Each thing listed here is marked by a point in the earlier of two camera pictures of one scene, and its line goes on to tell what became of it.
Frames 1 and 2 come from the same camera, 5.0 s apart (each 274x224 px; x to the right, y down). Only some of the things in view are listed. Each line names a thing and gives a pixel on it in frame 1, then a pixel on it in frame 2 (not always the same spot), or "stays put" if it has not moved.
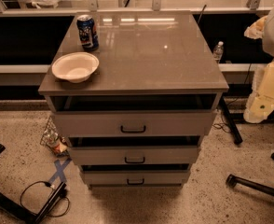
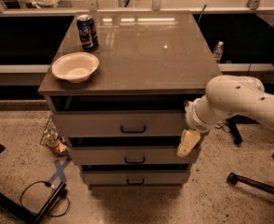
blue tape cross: [60, 171] stays put
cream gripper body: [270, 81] to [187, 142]
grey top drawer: [134, 123] stays put
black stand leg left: [19, 208] stays put
